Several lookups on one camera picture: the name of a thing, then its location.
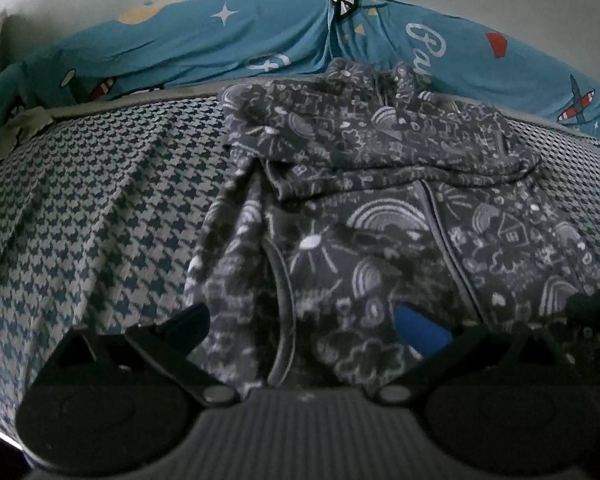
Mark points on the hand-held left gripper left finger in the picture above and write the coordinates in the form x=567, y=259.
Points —
x=190, y=325

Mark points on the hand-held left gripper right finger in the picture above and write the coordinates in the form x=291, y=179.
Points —
x=420, y=332

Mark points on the plain teal bed bumper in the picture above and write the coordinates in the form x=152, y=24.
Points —
x=0, y=95

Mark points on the grey patterned fleece jacket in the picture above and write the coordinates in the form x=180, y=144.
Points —
x=380, y=185

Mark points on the olive green cloth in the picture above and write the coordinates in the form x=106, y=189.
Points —
x=25, y=125

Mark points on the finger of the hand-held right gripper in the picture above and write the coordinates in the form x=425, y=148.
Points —
x=595, y=310

